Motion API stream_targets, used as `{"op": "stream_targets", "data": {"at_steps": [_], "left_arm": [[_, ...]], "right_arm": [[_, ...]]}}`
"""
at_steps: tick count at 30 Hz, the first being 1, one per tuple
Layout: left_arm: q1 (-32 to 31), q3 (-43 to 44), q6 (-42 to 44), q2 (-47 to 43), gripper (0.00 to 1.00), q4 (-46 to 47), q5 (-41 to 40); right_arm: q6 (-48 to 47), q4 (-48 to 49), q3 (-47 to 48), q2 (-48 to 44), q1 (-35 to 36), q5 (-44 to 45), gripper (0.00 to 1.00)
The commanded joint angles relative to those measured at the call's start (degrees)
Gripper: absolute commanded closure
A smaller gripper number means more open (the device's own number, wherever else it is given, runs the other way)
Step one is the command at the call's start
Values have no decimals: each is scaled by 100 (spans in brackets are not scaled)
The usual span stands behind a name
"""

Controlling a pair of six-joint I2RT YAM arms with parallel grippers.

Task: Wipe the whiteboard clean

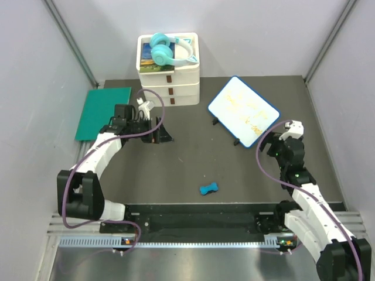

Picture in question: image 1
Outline blue framed whiteboard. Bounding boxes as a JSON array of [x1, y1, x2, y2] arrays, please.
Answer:
[[207, 76, 280, 148]]

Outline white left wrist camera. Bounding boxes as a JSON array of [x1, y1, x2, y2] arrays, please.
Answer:
[[137, 98, 155, 120]]

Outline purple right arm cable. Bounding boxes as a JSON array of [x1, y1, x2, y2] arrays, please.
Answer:
[[255, 119, 364, 281]]

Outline white stacked drawer unit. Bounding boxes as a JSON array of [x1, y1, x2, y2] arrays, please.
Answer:
[[136, 32, 200, 107]]

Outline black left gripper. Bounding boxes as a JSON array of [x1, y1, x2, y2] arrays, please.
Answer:
[[127, 116, 173, 144]]

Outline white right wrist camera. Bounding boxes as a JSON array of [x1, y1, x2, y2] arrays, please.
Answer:
[[279, 120, 304, 141]]

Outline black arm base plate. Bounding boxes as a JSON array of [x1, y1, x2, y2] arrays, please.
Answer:
[[99, 203, 296, 244]]

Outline green cutting mat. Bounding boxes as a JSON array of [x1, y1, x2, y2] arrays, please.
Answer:
[[75, 87, 131, 141]]

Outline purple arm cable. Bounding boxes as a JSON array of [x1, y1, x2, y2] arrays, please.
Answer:
[[255, 119, 364, 281], [63, 88, 166, 253]]

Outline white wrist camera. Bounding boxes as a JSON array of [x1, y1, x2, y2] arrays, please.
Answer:
[[137, 98, 155, 120], [279, 120, 304, 141]]

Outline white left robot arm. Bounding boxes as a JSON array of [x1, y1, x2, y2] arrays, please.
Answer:
[[57, 99, 173, 232]]

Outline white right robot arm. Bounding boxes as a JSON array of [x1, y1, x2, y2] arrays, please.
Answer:
[[257, 131, 371, 280]]

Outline blue bone-shaped eraser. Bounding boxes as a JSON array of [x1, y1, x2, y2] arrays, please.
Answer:
[[199, 182, 219, 196]]

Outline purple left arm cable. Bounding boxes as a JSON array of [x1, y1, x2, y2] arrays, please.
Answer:
[[63, 88, 166, 253]]

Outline teal headphones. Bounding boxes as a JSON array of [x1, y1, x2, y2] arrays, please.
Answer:
[[149, 33, 199, 67]]

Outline colourful picture book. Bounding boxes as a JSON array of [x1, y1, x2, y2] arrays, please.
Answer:
[[139, 43, 175, 73]]

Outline grey slotted cable duct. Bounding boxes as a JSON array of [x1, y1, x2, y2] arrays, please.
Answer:
[[59, 236, 298, 249]]

